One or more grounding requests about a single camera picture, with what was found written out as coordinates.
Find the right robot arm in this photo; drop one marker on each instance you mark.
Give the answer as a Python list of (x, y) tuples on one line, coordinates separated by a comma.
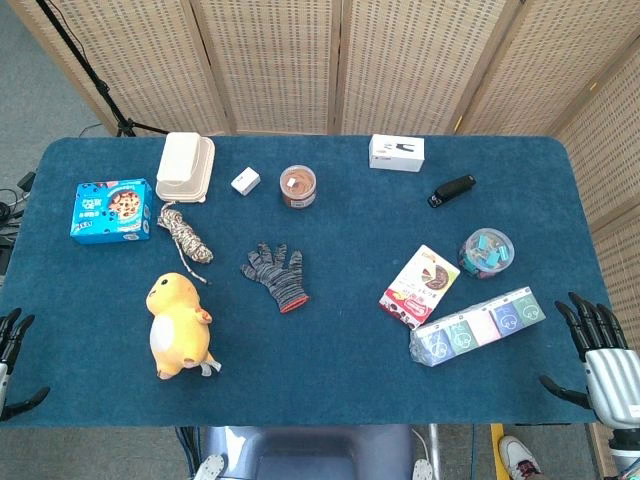
[(624, 450)]

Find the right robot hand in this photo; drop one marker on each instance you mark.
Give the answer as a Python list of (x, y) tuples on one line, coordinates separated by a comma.
[(607, 370)]

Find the blue table cloth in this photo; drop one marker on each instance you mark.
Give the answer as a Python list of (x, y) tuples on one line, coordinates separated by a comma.
[(310, 350)]

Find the black tripod stand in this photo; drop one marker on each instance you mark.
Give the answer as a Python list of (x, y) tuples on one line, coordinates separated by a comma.
[(95, 80)]

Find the white sneaker shoe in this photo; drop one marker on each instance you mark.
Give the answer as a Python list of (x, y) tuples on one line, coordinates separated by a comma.
[(520, 457)]

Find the clear jar of binder clips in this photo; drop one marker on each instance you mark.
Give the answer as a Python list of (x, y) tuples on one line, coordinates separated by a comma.
[(485, 253)]

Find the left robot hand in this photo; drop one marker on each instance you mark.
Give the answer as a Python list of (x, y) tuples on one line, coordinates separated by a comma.
[(10, 335)]

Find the chocolate snack box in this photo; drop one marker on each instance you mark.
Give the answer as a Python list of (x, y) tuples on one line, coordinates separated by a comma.
[(419, 287)]

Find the striped knit work glove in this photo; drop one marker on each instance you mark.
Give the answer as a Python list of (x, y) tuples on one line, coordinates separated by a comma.
[(277, 277)]

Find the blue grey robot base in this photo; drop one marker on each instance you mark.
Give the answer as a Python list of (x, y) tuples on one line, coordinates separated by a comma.
[(310, 452)]

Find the blue cookie box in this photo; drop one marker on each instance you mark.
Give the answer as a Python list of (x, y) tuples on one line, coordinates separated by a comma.
[(111, 211)]

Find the round jar with brown contents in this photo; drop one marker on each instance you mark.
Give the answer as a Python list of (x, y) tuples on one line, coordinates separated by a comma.
[(298, 187)]

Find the yellow plush toy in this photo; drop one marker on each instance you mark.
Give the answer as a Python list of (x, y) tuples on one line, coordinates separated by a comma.
[(177, 327)]

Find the white product box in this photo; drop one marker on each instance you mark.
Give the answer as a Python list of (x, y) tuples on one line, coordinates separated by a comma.
[(396, 153)]

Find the beige lunch box container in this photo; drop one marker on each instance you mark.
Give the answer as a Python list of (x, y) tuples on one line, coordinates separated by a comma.
[(184, 167)]

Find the black stapler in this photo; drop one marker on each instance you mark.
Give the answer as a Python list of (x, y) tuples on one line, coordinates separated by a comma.
[(451, 190)]

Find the woven folding screen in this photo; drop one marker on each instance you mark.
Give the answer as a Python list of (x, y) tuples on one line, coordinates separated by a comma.
[(350, 65)]

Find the small white box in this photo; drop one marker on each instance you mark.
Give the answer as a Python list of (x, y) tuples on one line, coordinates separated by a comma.
[(245, 181)]

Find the wrapped tissue pack multipack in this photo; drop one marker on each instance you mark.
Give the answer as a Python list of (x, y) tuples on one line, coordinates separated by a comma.
[(477, 325)]

